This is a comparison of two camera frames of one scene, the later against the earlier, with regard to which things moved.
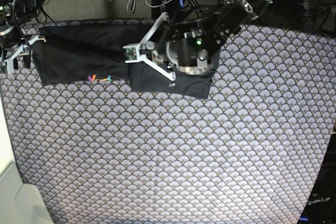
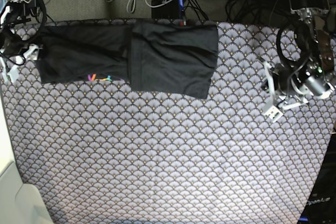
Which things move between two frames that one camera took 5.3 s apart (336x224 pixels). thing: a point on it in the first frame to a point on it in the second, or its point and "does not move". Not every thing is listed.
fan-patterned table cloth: (252, 151) does not move
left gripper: (189, 49) to (293, 80)
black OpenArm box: (321, 207) does not move
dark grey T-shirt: (95, 53) does not move
